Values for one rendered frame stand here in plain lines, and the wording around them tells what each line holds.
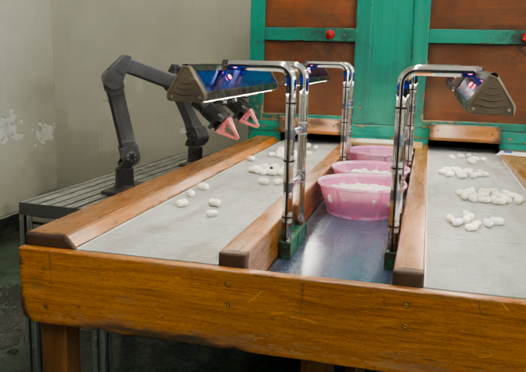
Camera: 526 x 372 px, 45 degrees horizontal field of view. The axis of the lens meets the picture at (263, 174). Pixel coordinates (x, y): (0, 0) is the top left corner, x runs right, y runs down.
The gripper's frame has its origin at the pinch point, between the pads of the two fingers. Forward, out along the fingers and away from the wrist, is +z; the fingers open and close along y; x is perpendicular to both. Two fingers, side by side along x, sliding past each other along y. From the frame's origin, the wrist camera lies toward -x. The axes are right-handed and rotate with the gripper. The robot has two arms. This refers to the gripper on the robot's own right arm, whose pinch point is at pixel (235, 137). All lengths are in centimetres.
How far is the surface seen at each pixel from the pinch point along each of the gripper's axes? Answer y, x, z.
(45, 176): 163, 162, -105
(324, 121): 77, -12, 14
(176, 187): -43.7, 10.4, 3.3
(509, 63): 82, -84, 55
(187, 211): -64, 4, 13
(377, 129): 81, -26, 34
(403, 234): -76, -32, 52
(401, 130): -72, -48, 36
